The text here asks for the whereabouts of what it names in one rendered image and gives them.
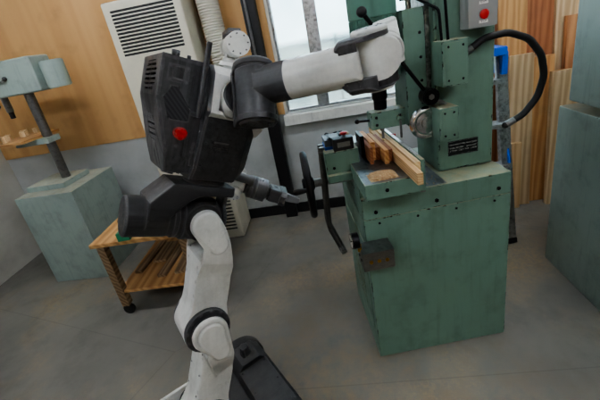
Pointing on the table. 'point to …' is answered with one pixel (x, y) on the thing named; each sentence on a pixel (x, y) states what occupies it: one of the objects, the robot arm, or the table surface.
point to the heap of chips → (382, 175)
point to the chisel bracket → (382, 119)
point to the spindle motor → (380, 1)
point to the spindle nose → (379, 100)
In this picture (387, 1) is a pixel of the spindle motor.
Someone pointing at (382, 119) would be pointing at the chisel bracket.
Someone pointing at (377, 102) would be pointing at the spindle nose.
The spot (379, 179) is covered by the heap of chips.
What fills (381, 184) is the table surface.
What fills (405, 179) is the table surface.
